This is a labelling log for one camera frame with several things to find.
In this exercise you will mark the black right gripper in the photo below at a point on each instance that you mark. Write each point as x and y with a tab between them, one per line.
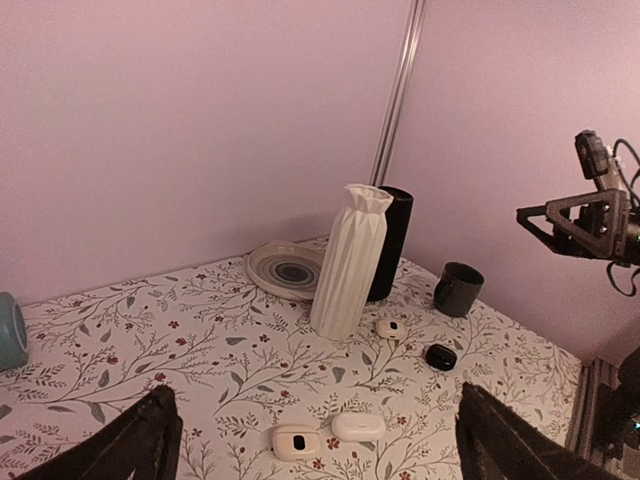
599	225

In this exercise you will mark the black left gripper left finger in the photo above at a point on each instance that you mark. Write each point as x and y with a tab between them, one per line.
141	443

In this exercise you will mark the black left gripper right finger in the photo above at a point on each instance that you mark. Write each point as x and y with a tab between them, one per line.
494	442

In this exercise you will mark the small black earbud case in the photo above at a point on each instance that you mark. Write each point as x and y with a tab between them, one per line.
440	357

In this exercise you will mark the small beige earbud case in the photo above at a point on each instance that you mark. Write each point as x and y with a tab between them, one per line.
390	329

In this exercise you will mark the beige earbud case with window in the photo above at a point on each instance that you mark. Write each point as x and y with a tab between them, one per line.
293	443

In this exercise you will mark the black mug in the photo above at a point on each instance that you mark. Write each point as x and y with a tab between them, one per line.
458	288

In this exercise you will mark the blue ceramic cup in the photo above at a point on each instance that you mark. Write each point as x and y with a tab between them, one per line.
13	334

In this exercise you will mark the tall black cylinder vase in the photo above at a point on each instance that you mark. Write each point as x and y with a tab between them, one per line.
397	218

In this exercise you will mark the white ribbed ceramic vase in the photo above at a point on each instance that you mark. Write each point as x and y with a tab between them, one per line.
350	261

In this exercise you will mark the striped ceramic plate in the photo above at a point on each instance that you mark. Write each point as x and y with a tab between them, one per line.
285	270

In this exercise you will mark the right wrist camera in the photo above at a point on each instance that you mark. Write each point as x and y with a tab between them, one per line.
597	161

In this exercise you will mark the front aluminium rail base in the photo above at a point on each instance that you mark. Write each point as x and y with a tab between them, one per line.
604	427

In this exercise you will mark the right rear aluminium post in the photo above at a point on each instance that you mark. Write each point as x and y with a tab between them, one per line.
400	86

